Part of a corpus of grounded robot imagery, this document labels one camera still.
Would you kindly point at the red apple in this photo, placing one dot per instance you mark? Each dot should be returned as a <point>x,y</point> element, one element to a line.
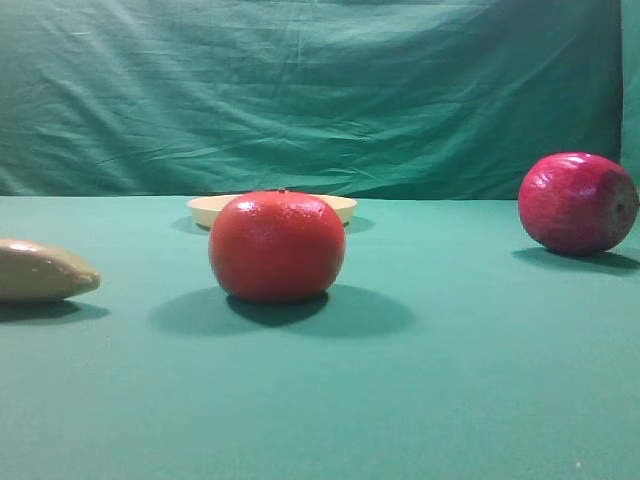
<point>577,204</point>

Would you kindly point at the yellow plate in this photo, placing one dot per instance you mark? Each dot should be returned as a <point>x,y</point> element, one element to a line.
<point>204,210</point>

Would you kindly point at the orange red round fruit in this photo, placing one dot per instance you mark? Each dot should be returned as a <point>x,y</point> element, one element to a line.
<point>276,246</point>

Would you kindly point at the green backdrop cloth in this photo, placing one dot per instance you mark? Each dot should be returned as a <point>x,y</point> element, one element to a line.
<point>373,99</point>

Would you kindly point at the green table cloth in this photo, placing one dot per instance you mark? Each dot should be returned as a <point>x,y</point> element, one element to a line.
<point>451,347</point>

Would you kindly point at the beige oblong fruit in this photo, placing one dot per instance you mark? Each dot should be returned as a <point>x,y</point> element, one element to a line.
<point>36,272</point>

